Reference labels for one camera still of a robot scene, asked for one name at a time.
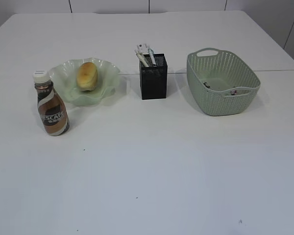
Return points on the white green ballpoint pen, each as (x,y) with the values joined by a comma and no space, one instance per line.
(143,61)

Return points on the transparent plastic ruler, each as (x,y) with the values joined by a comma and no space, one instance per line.
(143,48)

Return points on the green wavy glass plate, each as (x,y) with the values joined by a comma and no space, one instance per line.
(64,79)

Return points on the brown Nescafe coffee bottle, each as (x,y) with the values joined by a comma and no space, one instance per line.
(50,105)

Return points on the green plastic woven basket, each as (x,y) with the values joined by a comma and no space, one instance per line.
(224,72)

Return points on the black mesh pen holder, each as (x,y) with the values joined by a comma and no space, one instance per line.
(153,79)

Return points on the sugar dusted bread loaf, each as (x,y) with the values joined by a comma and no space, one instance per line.
(87,77)

